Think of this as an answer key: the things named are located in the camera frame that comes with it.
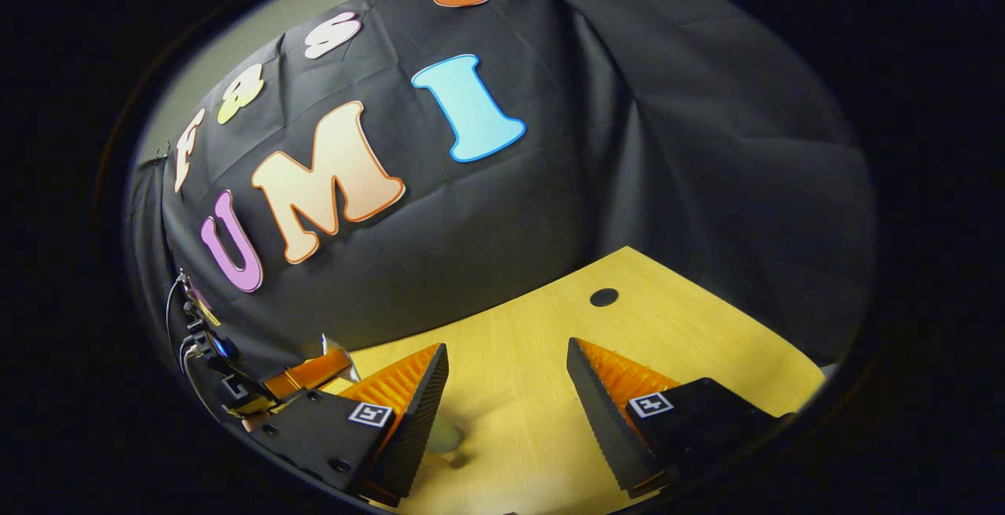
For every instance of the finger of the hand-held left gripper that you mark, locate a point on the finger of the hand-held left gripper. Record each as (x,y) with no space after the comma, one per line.
(310,374)

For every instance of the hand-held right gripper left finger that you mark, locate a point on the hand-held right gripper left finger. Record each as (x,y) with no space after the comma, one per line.
(420,429)

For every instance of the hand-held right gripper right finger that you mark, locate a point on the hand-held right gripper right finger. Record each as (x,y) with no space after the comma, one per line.
(604,421)

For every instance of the pale green cup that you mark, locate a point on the pale green cup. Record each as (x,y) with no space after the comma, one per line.
(446,435)

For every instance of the wooden desktop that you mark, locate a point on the wooden desktop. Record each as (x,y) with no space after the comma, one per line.
(518,389)

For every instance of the black backdrop cloth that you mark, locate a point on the black backdrop cloth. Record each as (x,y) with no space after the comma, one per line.
(628,146)

